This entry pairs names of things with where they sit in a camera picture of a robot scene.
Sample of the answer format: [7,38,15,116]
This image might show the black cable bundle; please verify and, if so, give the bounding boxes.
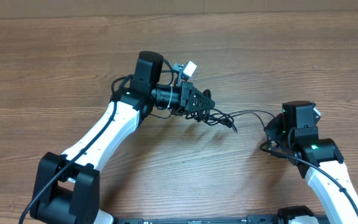
[185,89,276,134]

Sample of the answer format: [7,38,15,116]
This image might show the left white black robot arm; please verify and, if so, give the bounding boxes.
[19,51,215,224]

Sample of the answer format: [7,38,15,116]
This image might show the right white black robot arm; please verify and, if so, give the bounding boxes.
[260,101,358,223]

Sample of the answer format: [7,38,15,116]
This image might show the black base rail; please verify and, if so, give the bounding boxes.
[113,205,329,224]

